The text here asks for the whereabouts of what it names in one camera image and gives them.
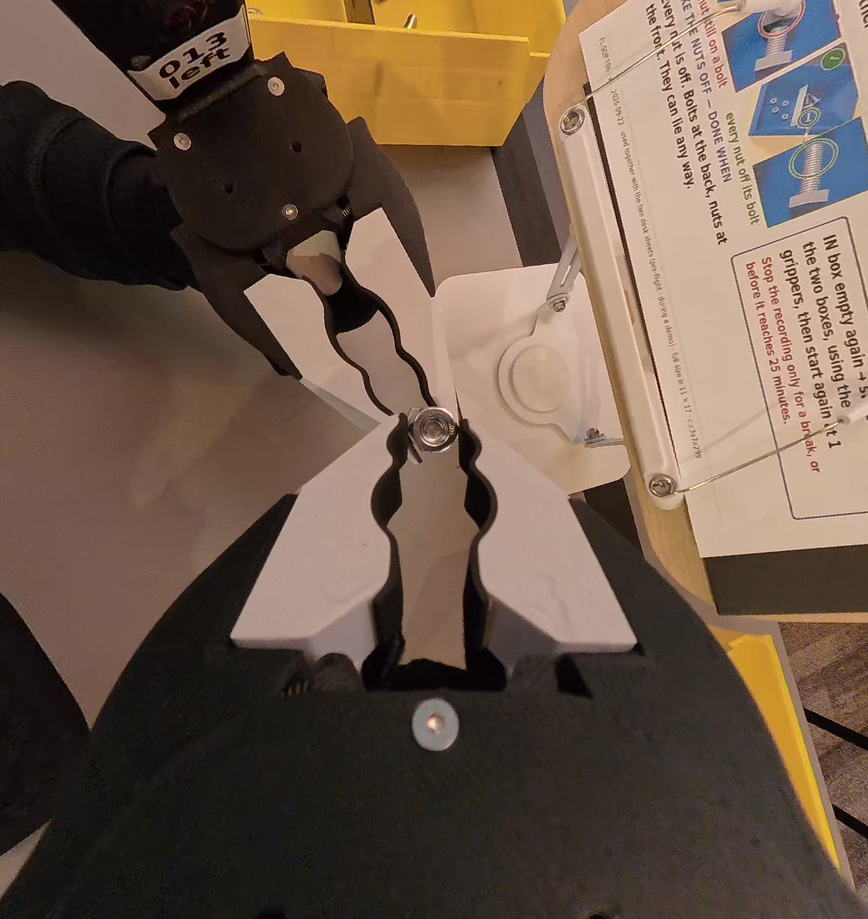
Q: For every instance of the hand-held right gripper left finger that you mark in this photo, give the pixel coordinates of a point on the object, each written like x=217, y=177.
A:
x=312, y=567

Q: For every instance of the white metal stand strut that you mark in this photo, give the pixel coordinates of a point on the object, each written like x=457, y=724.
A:
x=564, y=273

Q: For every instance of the instruction sheet on wooden stand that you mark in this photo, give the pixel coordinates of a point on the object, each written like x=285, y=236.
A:
x=682, y=560

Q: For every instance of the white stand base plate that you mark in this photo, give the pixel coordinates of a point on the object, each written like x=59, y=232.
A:
x=470, y=330

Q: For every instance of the steel bolt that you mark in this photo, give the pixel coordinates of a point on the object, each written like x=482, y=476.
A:
x=442, y=446
x=409, y=21

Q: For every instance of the yellow plastic parts box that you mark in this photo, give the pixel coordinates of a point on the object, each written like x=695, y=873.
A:
x=771, y=689
x=419, y=86

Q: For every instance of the person's left hand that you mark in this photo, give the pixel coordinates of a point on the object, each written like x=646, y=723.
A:
x=132, y=208

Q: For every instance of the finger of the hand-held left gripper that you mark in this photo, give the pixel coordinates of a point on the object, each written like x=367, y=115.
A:
x=394, y=273
x=290, y=323

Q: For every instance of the white clip bar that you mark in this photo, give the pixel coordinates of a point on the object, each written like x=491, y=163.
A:
x=606, y=287

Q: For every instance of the printed instruction sheet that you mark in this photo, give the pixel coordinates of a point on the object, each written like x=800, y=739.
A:
x=750, y=431

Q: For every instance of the silver bolt with nut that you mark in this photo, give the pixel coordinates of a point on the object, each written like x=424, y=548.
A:
x=418, y=416

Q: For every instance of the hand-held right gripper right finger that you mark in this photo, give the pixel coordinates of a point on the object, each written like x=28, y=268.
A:
x=549, y=574

